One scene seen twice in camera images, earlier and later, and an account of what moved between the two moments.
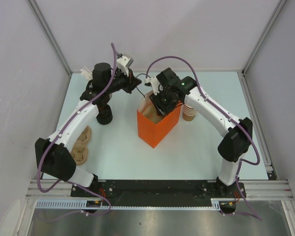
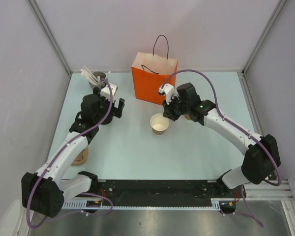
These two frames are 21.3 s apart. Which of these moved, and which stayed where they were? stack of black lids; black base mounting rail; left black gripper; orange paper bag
Moved: left black gripper; orange paper bag
Stayed: stack of black lids; black base mounting rail
